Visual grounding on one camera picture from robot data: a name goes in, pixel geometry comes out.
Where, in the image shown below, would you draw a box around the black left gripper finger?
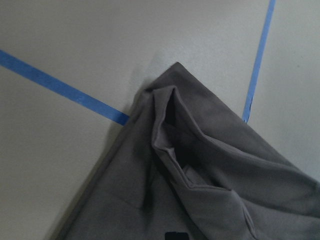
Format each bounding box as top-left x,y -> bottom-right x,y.
164,231 -> 188,240

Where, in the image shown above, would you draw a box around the dark brown t-shirt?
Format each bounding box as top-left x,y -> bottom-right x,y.
57,63 -> 320,240

